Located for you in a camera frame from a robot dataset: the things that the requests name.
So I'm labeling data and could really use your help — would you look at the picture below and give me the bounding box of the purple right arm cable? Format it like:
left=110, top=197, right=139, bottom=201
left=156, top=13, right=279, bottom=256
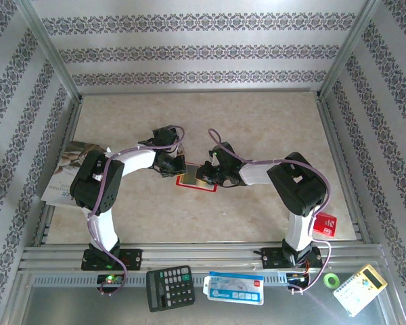
left=207, top=127, right=334, bottom=295

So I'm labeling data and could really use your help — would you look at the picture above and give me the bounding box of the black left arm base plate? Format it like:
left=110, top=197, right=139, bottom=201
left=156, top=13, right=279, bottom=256
left=81, top=248, right=143, bottom=272

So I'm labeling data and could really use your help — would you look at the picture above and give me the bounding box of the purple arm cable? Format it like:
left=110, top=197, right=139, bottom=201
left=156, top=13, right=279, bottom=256
left=207, top=127, right=334, bottom=295
left=87, top=125, right=186, bottom=297

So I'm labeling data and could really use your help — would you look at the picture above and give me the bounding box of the white book with bread photo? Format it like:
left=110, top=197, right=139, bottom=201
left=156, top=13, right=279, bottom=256
left=40, top=140, right=111, bottom=207

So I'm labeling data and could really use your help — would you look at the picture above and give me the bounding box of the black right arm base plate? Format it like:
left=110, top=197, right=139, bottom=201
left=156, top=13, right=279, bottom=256
left=261, top=246, right=325, bottom=271

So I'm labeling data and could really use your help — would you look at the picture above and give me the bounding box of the blue white plastic pouch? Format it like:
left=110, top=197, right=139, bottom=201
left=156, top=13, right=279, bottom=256
left=202, top=270, right=265, bottom=306

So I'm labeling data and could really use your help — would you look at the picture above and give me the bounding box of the red card holder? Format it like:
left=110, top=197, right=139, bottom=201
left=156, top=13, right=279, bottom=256
left=175, top=172, right=220, bottom=194

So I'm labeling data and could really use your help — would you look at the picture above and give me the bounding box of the aluminium frame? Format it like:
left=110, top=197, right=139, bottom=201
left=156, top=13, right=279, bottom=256
left=13, top=0, right=390, bottom=287

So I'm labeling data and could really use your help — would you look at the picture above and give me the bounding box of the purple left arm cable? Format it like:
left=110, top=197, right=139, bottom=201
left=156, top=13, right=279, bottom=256
left=87, top=125, right=186, bottom=297

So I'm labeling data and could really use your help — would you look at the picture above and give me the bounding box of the red cardboard box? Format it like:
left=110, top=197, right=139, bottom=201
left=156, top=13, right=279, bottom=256
left=313, top=212, right=338, bottom=238

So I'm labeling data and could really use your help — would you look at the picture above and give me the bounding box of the yellow white calculator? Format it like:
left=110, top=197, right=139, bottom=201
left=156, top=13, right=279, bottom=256
left=332, top=263, right=388, bottom=318

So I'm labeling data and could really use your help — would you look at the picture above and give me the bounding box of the green tape roll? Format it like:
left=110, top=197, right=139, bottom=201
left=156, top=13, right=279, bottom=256
left=323, top=272, right=340, bottom=289

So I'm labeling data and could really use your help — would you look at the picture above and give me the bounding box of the perforated metal cable tray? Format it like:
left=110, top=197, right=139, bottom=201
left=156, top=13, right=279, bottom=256
left=32, top=273, right=288, bottom=286

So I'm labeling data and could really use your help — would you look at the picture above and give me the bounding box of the black desk calculator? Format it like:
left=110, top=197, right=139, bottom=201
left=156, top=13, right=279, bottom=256
left=145, top=265, right=196, bottom=313

